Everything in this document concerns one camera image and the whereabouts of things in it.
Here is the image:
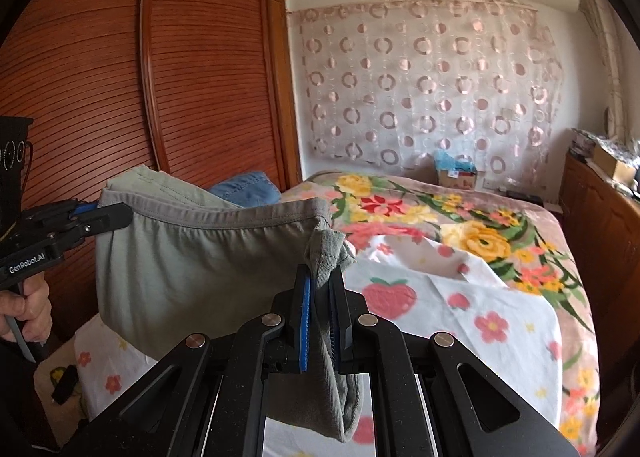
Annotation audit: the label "patterned window curtain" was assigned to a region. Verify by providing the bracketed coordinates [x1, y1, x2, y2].
[582, 0, 634, 144]

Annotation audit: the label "blue jeans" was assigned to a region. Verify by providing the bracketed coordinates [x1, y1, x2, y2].
[209, 170, 281, 209]

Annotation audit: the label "small black block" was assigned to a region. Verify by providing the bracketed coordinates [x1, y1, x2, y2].
[50, 365, 80, 406]

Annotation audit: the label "grey-green pants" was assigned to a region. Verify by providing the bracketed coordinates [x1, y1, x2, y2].
[95, 164, 374, 444]

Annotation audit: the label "small printed cardboard box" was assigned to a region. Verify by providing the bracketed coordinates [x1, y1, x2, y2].
[438, 167, 479, 191]

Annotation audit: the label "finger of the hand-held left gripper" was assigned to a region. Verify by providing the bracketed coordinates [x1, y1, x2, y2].
[70, 202, 134, 244]
[64, 198, 101, 217]

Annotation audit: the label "open brown cardboard box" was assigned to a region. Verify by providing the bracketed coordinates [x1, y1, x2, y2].
[592, 142, 637, 181]

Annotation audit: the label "black flat device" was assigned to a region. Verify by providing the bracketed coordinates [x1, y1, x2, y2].
[505, 190, 544, 206]

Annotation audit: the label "wooden cabinet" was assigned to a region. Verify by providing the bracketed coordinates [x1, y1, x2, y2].
[557, 152, 640, 364]

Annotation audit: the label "white strawberry print sheet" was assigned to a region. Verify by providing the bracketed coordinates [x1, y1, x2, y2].
[75, 234, 564, 457]

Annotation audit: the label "person's left hand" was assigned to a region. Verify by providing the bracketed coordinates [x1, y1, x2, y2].
[0, 279, 54, 344]

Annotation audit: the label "pink floral blanket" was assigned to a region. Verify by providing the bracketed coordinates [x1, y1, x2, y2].
[280, 170, 602, 457]

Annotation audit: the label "black printed cloth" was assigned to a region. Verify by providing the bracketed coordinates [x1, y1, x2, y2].
[0, 116, 34, 239]

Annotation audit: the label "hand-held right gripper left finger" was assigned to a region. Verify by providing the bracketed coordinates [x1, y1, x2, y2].
[65, 264, 312, 457]

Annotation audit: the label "sheer circle pattern curtain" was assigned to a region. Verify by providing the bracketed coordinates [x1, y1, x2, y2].
[286, 0, 566, 176]

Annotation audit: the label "wooden slatted wardrobe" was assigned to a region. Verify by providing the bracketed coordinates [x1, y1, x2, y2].
[0, 0, 304, 344]

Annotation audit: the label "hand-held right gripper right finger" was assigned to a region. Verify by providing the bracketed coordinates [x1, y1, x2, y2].
[327, 264, 581, 457]

